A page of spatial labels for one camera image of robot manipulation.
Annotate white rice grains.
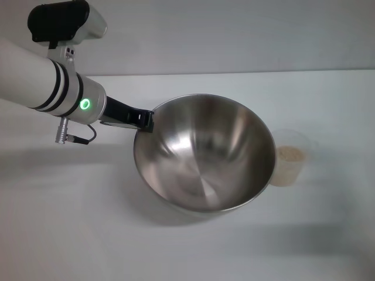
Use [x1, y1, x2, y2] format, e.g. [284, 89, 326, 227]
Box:
[274, 145, 308, 187]

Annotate stainless steel bowl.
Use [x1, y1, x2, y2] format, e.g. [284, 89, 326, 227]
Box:
[133, 93, 278, 225]

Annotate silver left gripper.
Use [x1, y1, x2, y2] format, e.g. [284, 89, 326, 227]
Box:
[64, 73, 155, 133]

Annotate clear plastic measuring cup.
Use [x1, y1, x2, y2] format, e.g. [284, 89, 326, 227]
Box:
[271, 128, 319, 187]

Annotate black cable with metal plug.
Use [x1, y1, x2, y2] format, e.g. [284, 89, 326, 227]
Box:
[54, 116, 97, 146]

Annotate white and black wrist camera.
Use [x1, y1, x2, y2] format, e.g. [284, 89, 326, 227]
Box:
[27, 0, 108, 73]

